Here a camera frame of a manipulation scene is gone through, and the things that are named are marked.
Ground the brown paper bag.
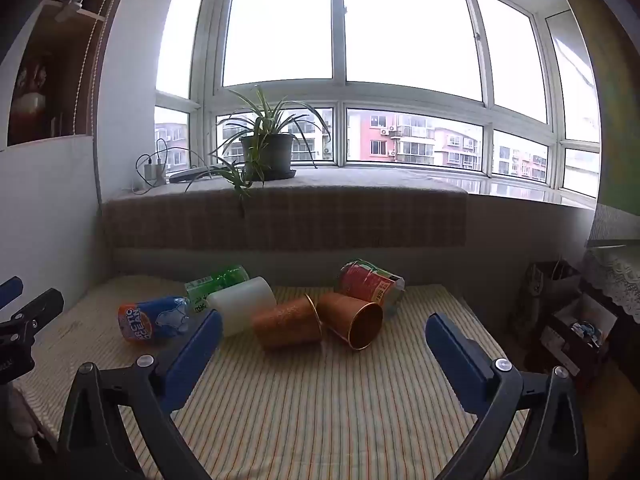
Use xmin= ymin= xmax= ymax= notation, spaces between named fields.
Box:
xmin=520 ymin=260 xmax=582 ymax=313

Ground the green drink can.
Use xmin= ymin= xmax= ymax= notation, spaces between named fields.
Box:
xmin=185 ymin=265 xmax=250 ymax=313

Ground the white lace cloth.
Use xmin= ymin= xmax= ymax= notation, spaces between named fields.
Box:
xmin=582 ymin=244 xmax=640 ymax=324

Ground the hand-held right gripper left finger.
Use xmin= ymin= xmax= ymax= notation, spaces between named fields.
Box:
xmin=57 ymin=310 xmax=223 ymax=480

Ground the red drink can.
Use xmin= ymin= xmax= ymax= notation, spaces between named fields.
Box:
xmin=335 ymin=259 xmax=405 ymax=317

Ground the open cardboard box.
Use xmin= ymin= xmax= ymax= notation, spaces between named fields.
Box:
xmin=539 ymin=292 xmax=622 ymax=387

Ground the striped tablecloth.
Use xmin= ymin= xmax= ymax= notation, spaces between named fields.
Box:
xmin=12 ymin=275 xmax=532 ymax=480

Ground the white plastic cup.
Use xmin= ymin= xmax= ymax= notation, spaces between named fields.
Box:
xmin=206 ymin=276 xmax=277 ymax=337

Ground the orange and blue drink can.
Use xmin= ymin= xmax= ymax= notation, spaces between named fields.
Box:
xmin=118 ymin=296 xmax=194 ymax=345

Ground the wooden wall shelf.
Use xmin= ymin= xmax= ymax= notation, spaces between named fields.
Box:
xmin=7 ymin=0 xmax=142 ymax=147

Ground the plaid windowsill cushion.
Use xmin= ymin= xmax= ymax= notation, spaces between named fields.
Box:
xmin=100 ymin=167 xmax=469 ymax=252

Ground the white clip fan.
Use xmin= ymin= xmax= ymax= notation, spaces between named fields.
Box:
xmin=52 ymin=0 xmax=107 ymax=24

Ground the red figurine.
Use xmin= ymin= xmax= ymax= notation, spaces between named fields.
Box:
xmin=12 ymin=62 xmax=52 ymax=133

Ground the white charger with cable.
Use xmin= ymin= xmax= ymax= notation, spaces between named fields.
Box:
xmin=131 ymin=137 xmax=172 ymax=196

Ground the potted spider plant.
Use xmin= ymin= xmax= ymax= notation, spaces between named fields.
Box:
xmin=186 ymin=85 xmax=332 ymax=217

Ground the beaded blind cord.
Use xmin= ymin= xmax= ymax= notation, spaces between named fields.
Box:
xmin=71 ymin=0 xmax=128 ymax=137

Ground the grey flat device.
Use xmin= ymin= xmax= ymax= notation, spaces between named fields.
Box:
xmin=169 ymin=165 xmax=227 ymax=184

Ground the white window frame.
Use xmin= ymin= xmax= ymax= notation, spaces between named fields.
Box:
xmin=154 ymin=0 xmax=602 ymax=203

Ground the copper metal cup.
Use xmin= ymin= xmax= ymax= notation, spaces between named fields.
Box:
xmin=316 ymin=292 xmax=384 ymax=351
xmin=251 ymin=294 xmax=323 ymax=352

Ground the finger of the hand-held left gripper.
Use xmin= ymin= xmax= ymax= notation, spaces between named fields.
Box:
xmin=0 ymin=287 xmax=65 ymax=350
xmin=0 ymin=276 xmax=24 ymax=309

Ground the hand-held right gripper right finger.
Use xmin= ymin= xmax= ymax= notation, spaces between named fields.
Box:
xmin=425 ymin=312 xmax=588 ymax=480

